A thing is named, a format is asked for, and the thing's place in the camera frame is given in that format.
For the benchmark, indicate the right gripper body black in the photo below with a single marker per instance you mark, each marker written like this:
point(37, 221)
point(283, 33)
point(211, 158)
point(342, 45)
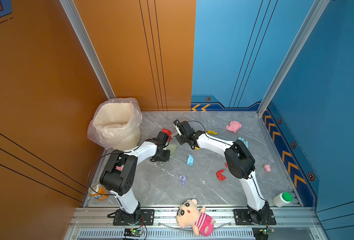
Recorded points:
point(182, 139)

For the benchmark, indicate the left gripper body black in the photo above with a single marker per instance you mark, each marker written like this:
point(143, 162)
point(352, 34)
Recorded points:
point(165, 157)

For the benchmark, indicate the green dustpan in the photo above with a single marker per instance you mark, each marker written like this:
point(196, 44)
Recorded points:
point(171, 149)

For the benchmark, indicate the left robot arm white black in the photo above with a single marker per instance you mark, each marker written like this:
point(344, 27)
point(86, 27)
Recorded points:
point(119, 173)

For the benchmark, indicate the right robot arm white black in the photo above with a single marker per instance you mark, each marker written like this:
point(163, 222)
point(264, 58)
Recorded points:
point(241, 165)

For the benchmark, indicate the small yellow paper scrap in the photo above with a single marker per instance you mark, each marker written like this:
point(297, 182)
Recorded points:
point(211, 132)

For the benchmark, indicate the light blue paper scrap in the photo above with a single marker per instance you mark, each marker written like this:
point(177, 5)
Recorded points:
point(190, 160)

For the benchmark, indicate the purple paper scrap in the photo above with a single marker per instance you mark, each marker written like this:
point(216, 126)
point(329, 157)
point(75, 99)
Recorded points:
point(183, 179)

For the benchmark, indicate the cream trash bin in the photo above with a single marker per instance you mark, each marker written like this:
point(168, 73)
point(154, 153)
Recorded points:
point(119, 129)

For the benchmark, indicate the clear plastic bin liner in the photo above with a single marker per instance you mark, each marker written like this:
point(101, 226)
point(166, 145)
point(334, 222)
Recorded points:
point(113, 123)

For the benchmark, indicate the pink paper scrap far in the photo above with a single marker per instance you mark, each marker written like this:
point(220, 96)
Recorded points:
point(233, 126)

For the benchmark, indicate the red paper scrap crumpled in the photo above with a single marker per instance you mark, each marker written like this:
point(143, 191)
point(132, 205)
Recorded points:
point(220, 175)

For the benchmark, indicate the teal paper scrap right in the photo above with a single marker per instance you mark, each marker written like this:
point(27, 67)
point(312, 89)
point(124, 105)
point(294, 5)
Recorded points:
point(244, 141)

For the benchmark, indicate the plush doll pink shirt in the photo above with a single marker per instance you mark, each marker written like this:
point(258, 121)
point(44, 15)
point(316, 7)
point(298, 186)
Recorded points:
point(189, 215)

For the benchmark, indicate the left green circuit board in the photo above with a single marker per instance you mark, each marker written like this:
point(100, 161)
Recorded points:
point(133, 234)

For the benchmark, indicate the green circuit board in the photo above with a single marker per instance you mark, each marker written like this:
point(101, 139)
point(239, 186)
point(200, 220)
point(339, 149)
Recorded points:
point(262, 234)
point(133, 234)

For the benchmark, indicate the white bottle green cap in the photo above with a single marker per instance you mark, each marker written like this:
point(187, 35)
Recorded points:
point(282, 199)

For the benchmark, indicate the right green circuit board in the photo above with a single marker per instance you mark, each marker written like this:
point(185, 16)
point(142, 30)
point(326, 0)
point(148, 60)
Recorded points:
point(262, 234)

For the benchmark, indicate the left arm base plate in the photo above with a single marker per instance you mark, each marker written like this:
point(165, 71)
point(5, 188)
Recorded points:
point(140, 216)

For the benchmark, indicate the pink scrap near wall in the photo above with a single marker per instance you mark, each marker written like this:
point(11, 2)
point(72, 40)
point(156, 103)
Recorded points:
point(267, 168)

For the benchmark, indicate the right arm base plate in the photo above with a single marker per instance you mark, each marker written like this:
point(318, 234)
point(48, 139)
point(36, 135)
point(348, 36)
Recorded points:
point(245, 217)

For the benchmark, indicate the aluminium front rail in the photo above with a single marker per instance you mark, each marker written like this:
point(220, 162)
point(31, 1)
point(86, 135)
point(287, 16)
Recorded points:
point(292, 224)

